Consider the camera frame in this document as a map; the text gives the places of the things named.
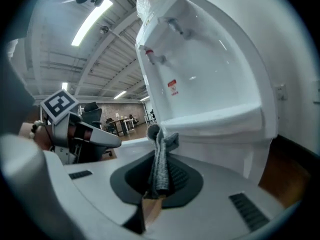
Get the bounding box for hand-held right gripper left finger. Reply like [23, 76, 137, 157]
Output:
[0, 133, 155, 240]

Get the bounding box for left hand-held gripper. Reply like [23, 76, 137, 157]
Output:
[39, 88, 123, 165]

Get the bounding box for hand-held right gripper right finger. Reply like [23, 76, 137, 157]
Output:
[144, 153, 301, 240]

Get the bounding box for grey cloth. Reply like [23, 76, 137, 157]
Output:
[146, 123, 180, 200]

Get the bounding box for white water dispenser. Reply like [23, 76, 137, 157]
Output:
[113, 0, 280, 186]

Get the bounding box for person's left forearm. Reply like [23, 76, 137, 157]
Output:
[18, 122, 55, 152]

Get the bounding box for large wrapped water bottle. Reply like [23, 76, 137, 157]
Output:
[136, 0, 173, 22]

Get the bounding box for black desk chair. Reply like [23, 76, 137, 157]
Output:
[103, 117, 118, 136]

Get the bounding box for black office chair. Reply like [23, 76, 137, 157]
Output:
[72, 101, 115, 164]

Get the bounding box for white desk with wooden top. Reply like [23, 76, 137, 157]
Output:
[108, 117, 136, 137]

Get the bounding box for person's black trousers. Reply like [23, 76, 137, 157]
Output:
[0, 41, 36, 136]

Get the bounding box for long ceiling light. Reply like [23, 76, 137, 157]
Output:
[71, 0, 114, 47]

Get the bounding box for white bead bracelet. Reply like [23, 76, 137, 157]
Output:
[28, 119, 46, 140]

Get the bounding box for white wall socket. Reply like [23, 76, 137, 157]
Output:
[274, 83, 289, 101]

